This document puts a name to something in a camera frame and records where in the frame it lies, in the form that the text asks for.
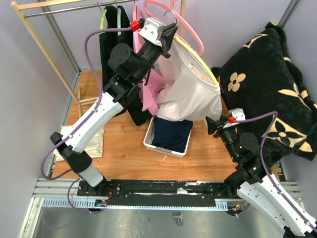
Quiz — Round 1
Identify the folded cream cloth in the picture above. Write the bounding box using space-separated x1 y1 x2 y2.
53 125 106 162

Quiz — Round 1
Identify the yellow hanger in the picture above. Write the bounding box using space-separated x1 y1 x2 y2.
158 9 220 86

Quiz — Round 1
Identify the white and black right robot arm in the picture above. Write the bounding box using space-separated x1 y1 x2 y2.
206 116 317 238

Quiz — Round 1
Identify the navy blue t shirt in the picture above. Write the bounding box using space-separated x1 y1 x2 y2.
152 118 193 153

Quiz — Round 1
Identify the lime green hanger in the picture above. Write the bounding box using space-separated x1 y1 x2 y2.
97 1 107 30

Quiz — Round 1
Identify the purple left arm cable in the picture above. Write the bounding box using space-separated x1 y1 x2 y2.
40 26 134 214

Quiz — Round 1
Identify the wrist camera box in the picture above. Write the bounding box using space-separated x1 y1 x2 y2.
130 17 165 48
223 108 246 128

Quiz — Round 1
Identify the black t shirt far left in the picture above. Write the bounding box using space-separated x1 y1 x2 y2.
99 5 117 86

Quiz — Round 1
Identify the white t shirt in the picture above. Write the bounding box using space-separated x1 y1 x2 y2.
156 40 222 121

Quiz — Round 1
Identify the white perforated plastic basket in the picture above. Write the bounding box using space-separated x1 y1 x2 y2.
143 116 193 158

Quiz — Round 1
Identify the pink plastic hanger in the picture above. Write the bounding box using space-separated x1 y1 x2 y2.
143 0 205 56

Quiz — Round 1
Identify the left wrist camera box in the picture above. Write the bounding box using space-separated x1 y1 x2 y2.
130 17 165 48

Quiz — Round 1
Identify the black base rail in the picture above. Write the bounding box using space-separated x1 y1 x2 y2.
77 179 238 207

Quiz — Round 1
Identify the black t shirt with print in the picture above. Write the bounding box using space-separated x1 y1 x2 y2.
116 5 149 126

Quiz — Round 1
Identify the wooden clothes rack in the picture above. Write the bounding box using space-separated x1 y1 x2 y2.
10 0 187 119

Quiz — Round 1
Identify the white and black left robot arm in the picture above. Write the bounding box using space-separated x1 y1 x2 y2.
51 17 178 196

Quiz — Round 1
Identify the pink hanger with metal hook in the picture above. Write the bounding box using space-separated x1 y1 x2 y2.
132 0 144 48

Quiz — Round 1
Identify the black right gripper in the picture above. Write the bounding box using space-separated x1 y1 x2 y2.
205 113 238 161

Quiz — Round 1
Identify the black floral plush blanket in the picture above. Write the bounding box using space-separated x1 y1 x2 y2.
211 23 317 166

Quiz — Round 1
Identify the pink t shirt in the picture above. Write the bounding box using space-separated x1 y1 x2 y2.
132 3 166 117

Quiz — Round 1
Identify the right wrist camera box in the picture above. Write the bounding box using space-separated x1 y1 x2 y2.
223 108 246 128

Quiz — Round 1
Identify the mint green hanger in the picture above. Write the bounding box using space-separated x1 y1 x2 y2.
115 1 121 29

